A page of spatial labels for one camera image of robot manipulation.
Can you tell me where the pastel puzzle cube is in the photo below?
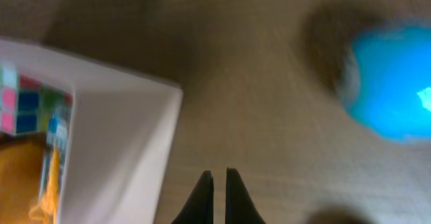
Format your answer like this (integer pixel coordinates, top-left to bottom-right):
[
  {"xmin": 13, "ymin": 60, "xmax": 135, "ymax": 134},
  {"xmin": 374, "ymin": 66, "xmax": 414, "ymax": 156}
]
[{"xmin": 1, "ymin": 67, "xmax": 73, "ymax": 135}]

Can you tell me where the black round disc toy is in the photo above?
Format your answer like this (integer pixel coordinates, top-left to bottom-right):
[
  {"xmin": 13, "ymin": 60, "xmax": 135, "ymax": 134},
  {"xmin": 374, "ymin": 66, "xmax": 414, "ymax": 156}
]
[{"xmin": 306, "ymin": 207, "xmax": 373, "ymax": 224}]

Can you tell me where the orange toy hippo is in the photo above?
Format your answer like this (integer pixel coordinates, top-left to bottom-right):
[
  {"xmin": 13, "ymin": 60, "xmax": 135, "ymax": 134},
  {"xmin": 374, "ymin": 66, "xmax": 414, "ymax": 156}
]
[{"xmin": 1, "ymin": 135, "xmax": 46, "ymax": 224}]

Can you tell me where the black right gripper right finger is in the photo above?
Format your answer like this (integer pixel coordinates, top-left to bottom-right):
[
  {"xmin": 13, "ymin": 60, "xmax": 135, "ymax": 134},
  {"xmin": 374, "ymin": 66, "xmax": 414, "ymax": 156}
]
[{"xmin": 225, "ymin": 168, "xmax": 265, "ymax": 224}]

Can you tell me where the blue toy ball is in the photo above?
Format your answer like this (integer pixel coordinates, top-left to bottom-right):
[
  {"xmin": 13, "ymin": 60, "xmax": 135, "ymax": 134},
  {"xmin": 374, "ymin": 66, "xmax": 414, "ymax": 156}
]
[{"xmin": 336, "ymin": 24, "xmax": 430, "ymax": 144}]

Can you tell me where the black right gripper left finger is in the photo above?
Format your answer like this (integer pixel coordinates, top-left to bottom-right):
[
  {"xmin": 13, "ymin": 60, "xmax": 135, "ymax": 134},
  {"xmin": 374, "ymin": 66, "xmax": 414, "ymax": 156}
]
[{"xmin": 172, "ymin": 170, "xmax": 214, "ymax": 224}]

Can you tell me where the open white cardboard box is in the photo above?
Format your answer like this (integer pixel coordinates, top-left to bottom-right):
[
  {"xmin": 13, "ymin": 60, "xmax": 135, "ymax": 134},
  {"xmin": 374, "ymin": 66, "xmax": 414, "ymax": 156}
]
[{"xmin": 1, "ymin": 39, "xmax": 183, "ymax": 223}]

